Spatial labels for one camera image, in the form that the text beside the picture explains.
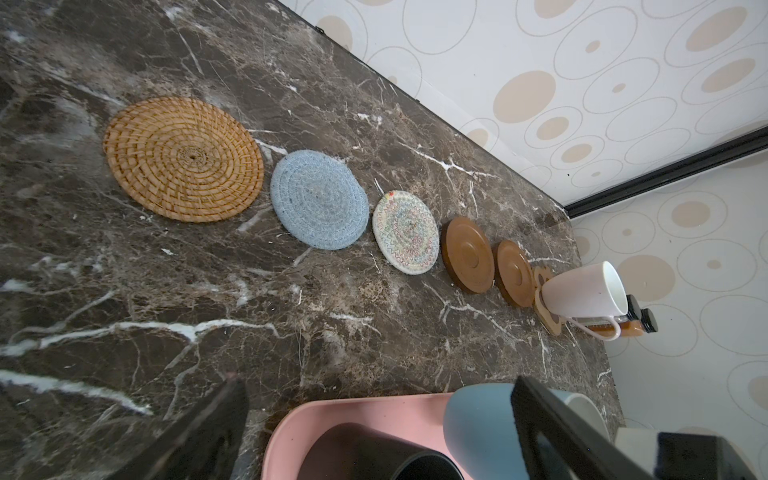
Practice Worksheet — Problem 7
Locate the light blue woven coaster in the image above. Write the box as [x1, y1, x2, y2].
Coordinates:
[270, 150, 369, 250]

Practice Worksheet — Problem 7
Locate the round brown wooden coaster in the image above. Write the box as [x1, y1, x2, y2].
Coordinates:
[494, 240, 536, 308]

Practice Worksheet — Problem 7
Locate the orange bottle black cap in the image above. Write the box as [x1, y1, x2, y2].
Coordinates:
[585, 294, 659, 338]

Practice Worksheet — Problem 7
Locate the pink white mug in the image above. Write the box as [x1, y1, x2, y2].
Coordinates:
[539, 261, 629, 342]

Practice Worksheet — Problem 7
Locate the brown paw shaped coaster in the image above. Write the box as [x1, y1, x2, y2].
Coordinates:
[533, 266, 565, 336]

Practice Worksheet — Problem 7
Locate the multicolour stitched white coaster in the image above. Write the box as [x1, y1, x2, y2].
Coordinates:
[372, 190, 440, 275]

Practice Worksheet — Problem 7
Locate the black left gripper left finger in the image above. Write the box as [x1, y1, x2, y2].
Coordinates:
[110, 376, 249, 479]

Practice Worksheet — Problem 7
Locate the black mug back left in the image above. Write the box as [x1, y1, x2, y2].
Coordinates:
[297, 423, 464, 480]

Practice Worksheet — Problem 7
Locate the light blue mug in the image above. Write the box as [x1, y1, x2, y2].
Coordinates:
[443, 383, 613, 479]

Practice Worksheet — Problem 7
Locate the pink tray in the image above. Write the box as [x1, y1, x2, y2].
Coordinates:
[261, 393, 451, 479]

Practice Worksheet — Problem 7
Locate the woven rattan coaster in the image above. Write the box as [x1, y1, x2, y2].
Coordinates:
[102, 97, 264, 223]

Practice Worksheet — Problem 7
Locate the black right corner post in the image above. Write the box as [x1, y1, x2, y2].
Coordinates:
[564, 124, 767, 218]

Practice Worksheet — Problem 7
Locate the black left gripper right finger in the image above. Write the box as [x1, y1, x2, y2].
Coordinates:
[510, 376, 651, 479]

